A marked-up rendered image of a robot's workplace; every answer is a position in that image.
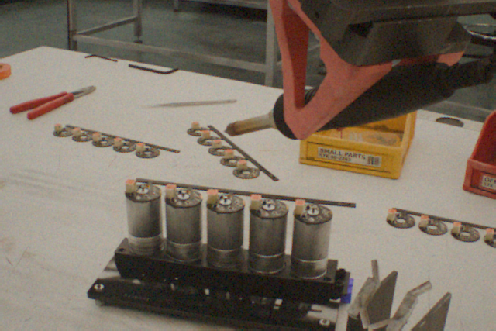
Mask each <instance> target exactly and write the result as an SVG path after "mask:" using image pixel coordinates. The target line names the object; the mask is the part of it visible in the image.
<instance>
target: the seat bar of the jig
mask: <svg viewBox="0 0 496 331"><path fill-rule="evenodd" d="M114 255H115V264H117V265H122V266H128V267H133V268H139V269H145V270H151V271H156V272H161V273H167V274H178V275H182V276H184V277H190V278H201V279H207V280H213V281H224V282H229V283H233V284H241V285H246V286H252V287H258V288H269V289H271V288H275V289H280V290H285V291H296V292H302V293H309V294H314V295H330V296H332V293H333V291H334V285H335V281H336V270H337V268H338V263H339V261H338V260H333V259H328V263H327V272H326V274H324V275H323V276H321V277H320V278H315V279H306V278H300V277H297V276H295V275H293V274H292V273H291V272H290V259H291V255H288V254H286V257H285V268H284V269H283V270H281V271H278V272H275V273H269V274H266V273H260V272H257V271H253V270H251V269H250V268H249V267H248V250H247V249H244V259H243V262H242V263H241V264H239V265H237V266H235V267H216V266H213V265H211V264H209V263H208V261H207V243H203V256H202V257H201V258H200V259H198V260H194V261H192V260H191V261H178V260H172V259H170V258H169V257H168V255H167V242H166V237H164V249H163V250H162V251H160V252H158V253H155V254H151V255H138V254H134V253H133V252H132V251H131V250H130V249H129V243H128V238H126V237H125V238H124V239H123V240H122V242H121V243H120V244H119V245H118V248H117V249H116V250H115V252H114Z"/></svg>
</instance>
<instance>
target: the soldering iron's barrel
mask: <svg viewBox="0 0 496 331"><path fill-rule="evenodd" d="M265 129H275V130H277V131H279V130H278V129H277V127H276V124H275V121H274V119H273V109H271V110H270V111H269V112H268V113H267V114H263V115H262V116H257V117H253V118H249V119H244V120H240V121H239V120H238V121H235V122H231V123H229V124H228V125H227V127H226V132H227V134H228V135H229V136H230V137H235V136H240V135H243V134H246V133H253V132H257V131H261V130H265Z"/></svg>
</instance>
